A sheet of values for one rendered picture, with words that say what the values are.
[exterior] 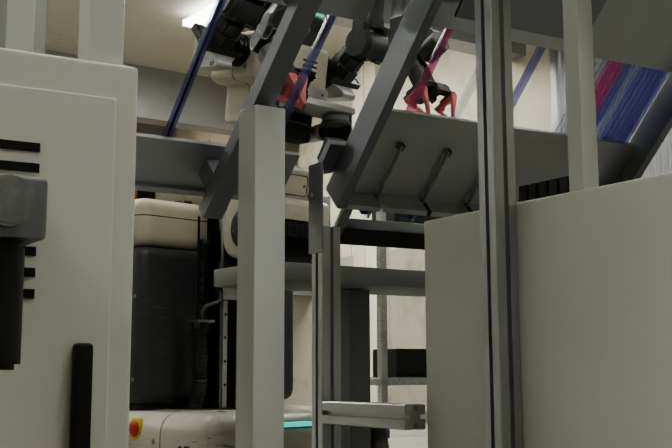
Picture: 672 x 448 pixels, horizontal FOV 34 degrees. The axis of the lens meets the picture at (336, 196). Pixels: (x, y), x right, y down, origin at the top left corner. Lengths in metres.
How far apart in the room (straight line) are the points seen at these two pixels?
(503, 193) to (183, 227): 1.39
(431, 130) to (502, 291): 0.57
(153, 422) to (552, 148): 1.12
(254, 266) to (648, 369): 0.69
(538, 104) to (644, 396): 6.11
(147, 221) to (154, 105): 6.73
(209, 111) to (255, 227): 7.95
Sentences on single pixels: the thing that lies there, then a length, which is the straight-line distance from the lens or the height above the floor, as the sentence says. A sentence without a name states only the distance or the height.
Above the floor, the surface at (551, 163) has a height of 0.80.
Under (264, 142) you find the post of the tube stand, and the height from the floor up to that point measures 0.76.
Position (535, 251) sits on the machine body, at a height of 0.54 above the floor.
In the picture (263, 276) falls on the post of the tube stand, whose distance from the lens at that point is 1.83.
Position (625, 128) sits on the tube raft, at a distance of 2.40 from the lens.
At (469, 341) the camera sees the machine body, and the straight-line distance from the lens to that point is 1.73.
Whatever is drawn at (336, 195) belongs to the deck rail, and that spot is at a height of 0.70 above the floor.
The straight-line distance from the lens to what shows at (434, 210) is 2.19.
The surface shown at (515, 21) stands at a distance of 2.01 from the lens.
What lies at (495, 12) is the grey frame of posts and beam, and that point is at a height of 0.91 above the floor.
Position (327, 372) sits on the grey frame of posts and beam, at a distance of 2.02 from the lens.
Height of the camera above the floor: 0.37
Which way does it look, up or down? 9 degrees up
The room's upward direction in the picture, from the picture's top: straight up
